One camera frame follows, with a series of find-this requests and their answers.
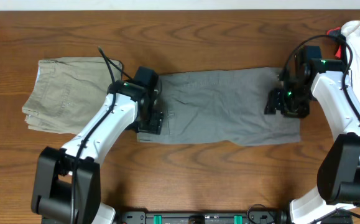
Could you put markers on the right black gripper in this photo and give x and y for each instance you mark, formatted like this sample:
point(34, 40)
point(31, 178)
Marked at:
point(275, 102)

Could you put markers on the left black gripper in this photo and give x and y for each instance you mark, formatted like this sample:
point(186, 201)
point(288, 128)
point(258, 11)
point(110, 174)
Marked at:
point(152, 123)

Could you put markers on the grey shorts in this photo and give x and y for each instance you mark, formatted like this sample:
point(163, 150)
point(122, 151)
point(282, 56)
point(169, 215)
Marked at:
point(219, 105)

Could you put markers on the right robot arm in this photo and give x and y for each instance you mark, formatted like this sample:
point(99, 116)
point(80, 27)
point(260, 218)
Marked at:
point(337, 189)

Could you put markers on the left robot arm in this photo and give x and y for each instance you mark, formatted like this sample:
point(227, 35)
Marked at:
point(67, 186)

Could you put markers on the black and red garment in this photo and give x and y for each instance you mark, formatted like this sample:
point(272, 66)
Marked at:
point(341, 53)

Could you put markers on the folded khaki shorts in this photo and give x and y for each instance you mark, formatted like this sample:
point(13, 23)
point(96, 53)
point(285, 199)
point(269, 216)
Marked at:
point(67, 93)

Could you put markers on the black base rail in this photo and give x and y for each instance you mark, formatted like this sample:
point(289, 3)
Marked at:
point(255, 216)

